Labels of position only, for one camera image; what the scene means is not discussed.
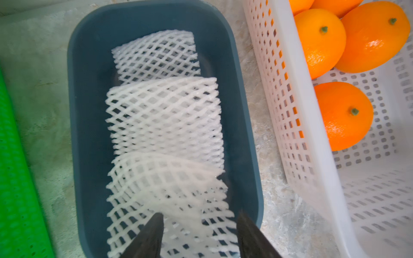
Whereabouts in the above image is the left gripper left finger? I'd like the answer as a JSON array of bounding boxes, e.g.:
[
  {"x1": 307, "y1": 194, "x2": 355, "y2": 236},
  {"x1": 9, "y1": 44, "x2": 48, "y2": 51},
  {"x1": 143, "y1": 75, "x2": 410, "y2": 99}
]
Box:
[{"x1": 120, "y1": 212, "x2": 164, "y2": 258}]

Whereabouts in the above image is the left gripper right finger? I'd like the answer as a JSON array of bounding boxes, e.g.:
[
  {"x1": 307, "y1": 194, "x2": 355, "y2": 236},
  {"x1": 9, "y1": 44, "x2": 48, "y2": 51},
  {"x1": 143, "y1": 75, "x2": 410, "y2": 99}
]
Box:
[{"x1": 236, "y1": 211, "x2": 282, "y2": 258}]

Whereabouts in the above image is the white foam net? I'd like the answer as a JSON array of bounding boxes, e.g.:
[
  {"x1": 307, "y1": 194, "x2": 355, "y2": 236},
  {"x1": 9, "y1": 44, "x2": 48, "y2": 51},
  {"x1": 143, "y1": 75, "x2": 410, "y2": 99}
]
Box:
[
  {"x1": 107, "y1": 152, "x2": 239, "y2": 258},
  {"x1": 111, "y1": 30, "x2": 201, "y2": 85},
  {"x1": 105, "y1": 76, "x2": 224, "y2": 169}
]

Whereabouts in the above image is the netted orange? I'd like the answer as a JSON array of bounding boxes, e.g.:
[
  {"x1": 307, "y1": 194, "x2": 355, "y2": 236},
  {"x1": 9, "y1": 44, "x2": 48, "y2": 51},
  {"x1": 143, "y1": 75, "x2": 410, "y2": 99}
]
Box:
[
  {"x1": 314, "y1": 82, "x2": 374, "y2": 152},
  {"x1": 311, "y1": 0, "x2": 363, "y2": 10},
  {"x1": 294, "y1": 9, "x2": 346, "y2": 79},
  {"x1": 335, "y1": 1, "x2": 410, "y2": 73}
]

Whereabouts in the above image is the white plastic basket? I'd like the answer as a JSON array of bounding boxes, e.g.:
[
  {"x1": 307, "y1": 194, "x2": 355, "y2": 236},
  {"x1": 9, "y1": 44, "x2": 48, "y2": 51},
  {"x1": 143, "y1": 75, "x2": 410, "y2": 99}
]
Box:
[{"x1": 243, "y1": 0, "x2": 413, "y2": 258}]

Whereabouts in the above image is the green plastic basket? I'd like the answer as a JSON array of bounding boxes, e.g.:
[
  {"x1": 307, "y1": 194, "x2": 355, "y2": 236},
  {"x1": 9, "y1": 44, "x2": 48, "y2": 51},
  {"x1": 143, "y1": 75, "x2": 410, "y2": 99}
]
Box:
[{"x1": 1, "y1": 79, "x2": 54, "y2": 258}]

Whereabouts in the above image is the dark blue plastic tub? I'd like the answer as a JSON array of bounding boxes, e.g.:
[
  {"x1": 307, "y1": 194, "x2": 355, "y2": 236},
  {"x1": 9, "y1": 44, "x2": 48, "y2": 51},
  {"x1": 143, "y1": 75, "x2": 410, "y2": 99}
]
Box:
[{"x1": 67, "y1": 1, "x2": 264, "y2": 258}]

